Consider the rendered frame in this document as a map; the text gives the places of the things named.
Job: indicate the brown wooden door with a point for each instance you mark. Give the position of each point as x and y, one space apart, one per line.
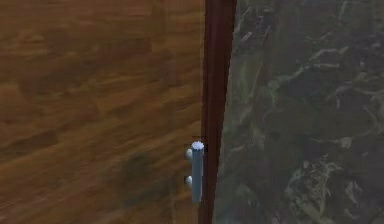
100 100

